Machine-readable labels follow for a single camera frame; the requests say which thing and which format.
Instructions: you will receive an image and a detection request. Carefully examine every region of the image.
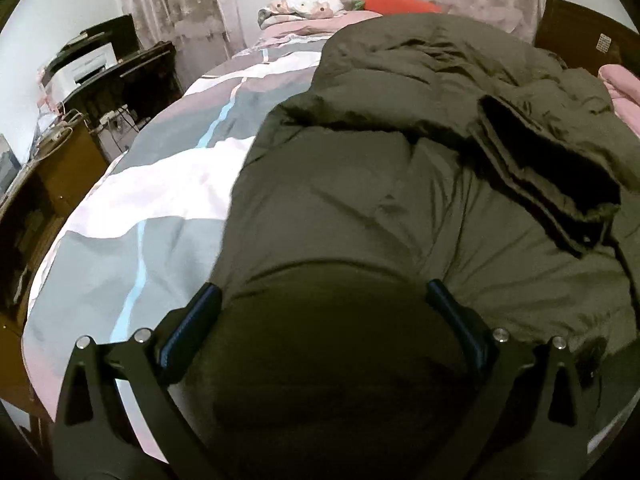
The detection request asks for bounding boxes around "black monitor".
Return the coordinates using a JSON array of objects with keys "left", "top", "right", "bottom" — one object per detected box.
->
[{"left": 80, "top": 14, "right": 138, "bottom": 56}]

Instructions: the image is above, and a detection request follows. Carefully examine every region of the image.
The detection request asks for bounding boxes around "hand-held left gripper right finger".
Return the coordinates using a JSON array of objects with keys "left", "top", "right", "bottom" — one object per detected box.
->
[{"left": 425, "top": 279, "right": 589, "bottom": 480}]

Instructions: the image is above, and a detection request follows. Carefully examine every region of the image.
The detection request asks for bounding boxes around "white printer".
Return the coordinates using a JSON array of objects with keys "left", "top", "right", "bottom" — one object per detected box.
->
[{"left": 50, "top": 42, "right": 118, "bottom": 96}]

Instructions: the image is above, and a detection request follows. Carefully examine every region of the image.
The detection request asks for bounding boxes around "olive green hooded jacket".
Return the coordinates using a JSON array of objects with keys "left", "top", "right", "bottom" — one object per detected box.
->
[{"left": 165, "top": 12, "right": 640, "bottom": 480}]

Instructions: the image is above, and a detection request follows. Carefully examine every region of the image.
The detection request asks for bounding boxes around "white floral pillow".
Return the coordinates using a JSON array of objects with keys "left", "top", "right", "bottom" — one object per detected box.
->
[{"left": 257, "top": 0, "right": 346, "bottom": 28}]

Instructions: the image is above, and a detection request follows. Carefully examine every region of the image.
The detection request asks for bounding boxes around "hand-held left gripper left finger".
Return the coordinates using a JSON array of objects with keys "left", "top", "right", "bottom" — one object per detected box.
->
[{"left": 52, "top": 282, "right": 223, "bottom": 480}]

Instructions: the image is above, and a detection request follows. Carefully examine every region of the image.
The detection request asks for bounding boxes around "pink folded quilt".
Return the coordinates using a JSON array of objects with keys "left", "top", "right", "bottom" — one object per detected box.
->
[{"left": 597, "top": 62, "right": 640, "bottom": 138}]

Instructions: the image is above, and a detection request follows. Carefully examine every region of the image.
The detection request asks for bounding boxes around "orange carrot plush pillow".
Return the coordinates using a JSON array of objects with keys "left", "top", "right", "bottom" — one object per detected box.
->
[{"left": 352, "top": 0, "right": 443, "bottom": 15}]

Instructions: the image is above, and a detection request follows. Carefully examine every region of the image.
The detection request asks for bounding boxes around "white computer tower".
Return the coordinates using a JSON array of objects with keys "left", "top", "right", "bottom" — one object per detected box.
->
[{"left": 95, "top": 105, "right": 141, "bottom": 156}]

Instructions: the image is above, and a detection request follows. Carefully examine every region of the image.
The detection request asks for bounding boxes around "dark wooden headboard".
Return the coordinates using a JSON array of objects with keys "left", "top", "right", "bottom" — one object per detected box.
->
[{"left": 534, "top": 0, "right": 633, "bottom": 78}]

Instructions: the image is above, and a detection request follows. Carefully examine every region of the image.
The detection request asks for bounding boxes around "black desk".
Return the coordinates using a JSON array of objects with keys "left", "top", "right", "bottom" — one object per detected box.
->
[{"left": 62, "top": 41, "right": 183, "bottom": 146}]

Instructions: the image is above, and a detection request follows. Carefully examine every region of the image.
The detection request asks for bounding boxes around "pink pillow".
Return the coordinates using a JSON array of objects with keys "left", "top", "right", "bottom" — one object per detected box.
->
[{"left": 260, "top": 10, "right": 376, "bottom": 43}]

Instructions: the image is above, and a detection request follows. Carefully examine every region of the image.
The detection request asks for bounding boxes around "patchwork cartoon bed cover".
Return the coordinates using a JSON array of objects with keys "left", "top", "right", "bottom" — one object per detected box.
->
[{"left": 22, "top": 35, "right": 628, "bottom": 463}]

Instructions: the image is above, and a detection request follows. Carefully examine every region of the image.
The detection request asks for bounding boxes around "brown wooden desk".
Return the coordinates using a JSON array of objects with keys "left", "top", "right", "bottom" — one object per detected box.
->
[{"left": 0, "top": 117, "right": 111, "bottom": 421}]

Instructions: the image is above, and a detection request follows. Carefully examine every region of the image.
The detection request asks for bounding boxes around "photo frame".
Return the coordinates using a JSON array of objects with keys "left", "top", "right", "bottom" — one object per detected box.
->
[{"left": 0, "top": 132, "right": 23, "bottom": 196}]

